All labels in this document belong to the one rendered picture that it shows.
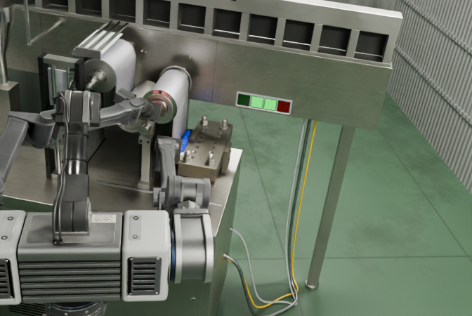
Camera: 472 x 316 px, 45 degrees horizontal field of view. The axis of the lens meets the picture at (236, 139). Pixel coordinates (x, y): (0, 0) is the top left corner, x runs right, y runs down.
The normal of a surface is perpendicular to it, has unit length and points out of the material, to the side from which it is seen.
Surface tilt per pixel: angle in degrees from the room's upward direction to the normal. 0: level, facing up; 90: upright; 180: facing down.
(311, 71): 90
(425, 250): 0
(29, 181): 0
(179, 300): 90
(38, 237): 0
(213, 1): 90
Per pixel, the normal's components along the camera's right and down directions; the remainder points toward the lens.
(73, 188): 0.17, -0.26
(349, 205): 0.11, -0.86
